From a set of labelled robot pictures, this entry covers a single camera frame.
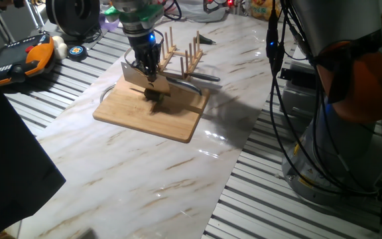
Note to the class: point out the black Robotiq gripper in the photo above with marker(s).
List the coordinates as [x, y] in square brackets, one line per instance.
[144, 46]

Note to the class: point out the steel cleaver knife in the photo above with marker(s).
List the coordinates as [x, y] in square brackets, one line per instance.
[138, 78]

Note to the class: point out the green cucumber piece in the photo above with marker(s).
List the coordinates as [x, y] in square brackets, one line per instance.
[154, 96]

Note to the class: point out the wooden peg knife rack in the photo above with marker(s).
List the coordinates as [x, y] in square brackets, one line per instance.
[191, 61]

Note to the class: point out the wooden cutting board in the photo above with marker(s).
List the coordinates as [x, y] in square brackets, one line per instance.
[128, 113]

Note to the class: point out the purple plastic wrapper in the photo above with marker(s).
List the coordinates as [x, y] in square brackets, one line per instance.
[106, 26]

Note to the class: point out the steel kitchen knife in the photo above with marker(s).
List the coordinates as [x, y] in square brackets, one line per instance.
[207, 77]

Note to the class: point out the white plastic bag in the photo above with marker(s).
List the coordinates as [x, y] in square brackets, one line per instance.
[194, 13]

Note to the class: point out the small white rounded object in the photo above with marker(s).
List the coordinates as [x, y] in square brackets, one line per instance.
[60, 46]

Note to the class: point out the white marble pattern mat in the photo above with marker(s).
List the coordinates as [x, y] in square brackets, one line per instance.
[128, 186]

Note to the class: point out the black orange teach pendant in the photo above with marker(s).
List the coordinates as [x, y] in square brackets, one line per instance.
[18, 63]

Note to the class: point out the bag of yellow fruit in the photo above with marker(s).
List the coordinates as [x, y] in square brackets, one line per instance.
[264, 11]

